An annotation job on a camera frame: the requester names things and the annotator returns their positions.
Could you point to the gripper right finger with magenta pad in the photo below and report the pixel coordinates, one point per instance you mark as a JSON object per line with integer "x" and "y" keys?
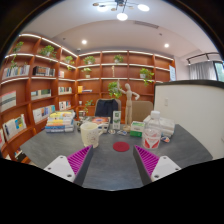
{"x": 152, "y": 167}

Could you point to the clear plastic water bottle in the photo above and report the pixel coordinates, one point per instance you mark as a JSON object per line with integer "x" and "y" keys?
{"x": 151, "y": 142}

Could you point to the wooden wall bookshelf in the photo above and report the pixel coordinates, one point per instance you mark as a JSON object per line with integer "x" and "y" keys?
{"x": 39, "y": 75}

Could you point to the tall green white carton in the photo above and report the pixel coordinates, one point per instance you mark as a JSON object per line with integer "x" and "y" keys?
{"x": 116, "y": 120}

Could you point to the white partition counter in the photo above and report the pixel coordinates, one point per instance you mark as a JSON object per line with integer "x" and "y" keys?
{"x": 196, "y": 105}

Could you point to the beige chair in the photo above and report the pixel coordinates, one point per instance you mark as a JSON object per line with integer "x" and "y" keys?
{"x": 141, "y": 109}

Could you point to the colourful book on table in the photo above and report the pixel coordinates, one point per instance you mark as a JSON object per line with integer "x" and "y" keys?
{"x": 103, "y": 122}

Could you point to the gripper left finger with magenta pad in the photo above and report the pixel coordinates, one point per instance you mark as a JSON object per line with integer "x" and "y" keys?
{"x": 73, "y": 167}

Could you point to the potted green plant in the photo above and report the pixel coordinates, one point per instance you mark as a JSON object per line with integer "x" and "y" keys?
{"x": 113, "y": 90}

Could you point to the green white small box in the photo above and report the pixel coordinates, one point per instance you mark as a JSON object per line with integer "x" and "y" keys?
{"x": 137, "y": 128}

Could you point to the stack of colourful books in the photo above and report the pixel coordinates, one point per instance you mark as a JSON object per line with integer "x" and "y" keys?
{"x": 60, "y": 121}

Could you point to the white ceramic mug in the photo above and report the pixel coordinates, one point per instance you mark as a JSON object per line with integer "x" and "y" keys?
{"x": 90, "y": 133}

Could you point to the dark blue office chair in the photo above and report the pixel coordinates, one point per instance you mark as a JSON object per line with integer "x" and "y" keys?
{"x": 106, "y": 107}

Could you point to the wooden artist mannequin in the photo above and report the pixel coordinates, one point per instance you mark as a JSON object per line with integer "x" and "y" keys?
{"x": 128, "y": 111}

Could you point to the white tissue pack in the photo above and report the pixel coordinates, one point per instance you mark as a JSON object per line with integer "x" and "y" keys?
{"x": 166, "y": 125}

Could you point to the red round coaster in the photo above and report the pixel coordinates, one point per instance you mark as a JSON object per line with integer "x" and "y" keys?
{"x": 121, "y": 146}

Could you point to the ceiling lamp with bulbs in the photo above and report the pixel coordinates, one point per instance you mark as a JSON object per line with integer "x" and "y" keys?
{"x": 119, "y": 6}

